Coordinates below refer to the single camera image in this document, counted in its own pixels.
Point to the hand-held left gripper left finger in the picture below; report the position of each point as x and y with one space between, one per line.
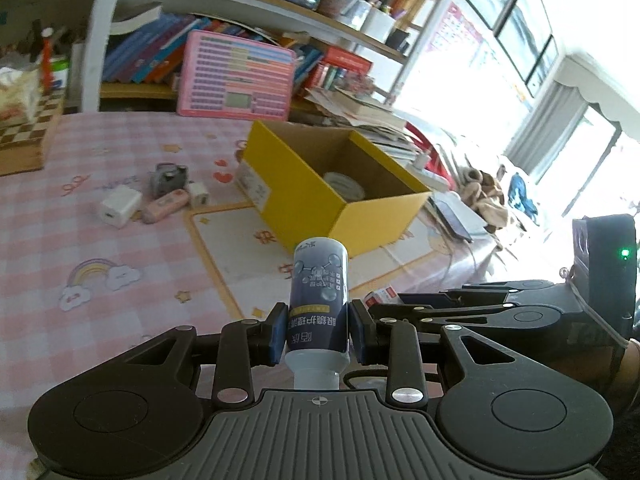
275 335

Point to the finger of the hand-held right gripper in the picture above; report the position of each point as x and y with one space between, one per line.
480 291
450 317

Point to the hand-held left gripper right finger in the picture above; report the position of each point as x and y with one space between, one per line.
357 335

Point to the small red and white box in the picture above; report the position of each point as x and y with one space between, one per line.
382 296

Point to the dark blue labelled bottle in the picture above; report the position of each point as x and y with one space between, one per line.
317 300

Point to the yellow cardboard box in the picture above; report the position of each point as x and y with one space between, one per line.
380 220

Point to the clear tape roll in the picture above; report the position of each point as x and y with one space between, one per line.
345 185

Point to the small white charger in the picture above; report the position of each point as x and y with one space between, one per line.
197 195

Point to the pink oblong case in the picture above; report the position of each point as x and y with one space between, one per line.
165 206

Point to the large white charger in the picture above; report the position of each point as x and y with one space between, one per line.
117 206

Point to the white notebook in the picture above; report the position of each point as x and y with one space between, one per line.
475 212

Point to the brown fluffy blanket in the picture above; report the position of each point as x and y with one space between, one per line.
482 195

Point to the blue printed cloth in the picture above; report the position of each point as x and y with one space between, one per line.
522 197

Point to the white power strip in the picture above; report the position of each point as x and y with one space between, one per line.
427 174

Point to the white plugged charger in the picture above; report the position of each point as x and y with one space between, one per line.
422 160

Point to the grey and white curtain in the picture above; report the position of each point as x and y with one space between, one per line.
550 120

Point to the pink checked tablecloth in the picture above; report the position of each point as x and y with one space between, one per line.
100 270

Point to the stack of papers and books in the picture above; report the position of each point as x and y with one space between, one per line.
370 115

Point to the small colourful figurines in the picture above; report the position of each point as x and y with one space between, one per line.
350 82

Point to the black mug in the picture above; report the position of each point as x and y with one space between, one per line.
397 41

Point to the red book box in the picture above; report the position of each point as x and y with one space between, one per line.
345 62

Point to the pink learning tablet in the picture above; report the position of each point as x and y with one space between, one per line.
235 70

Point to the row of blue books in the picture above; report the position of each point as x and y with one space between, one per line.
307 67
150 55

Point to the white desk containers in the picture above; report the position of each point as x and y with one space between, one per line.
372 20

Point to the wooden chessboard box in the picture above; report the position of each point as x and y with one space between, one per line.
25 145

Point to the green and white jar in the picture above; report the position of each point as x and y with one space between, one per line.
57 75

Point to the thick white book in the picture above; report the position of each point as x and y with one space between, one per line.
137 17

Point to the floral tissue box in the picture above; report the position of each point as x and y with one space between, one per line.
17 100

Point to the red pen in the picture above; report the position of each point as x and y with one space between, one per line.
46 60

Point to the grey toy camera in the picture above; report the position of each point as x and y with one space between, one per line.
167 180

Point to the wall poster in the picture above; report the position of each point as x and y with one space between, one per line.
465 35

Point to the window with dark frame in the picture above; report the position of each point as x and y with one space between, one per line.
520 15

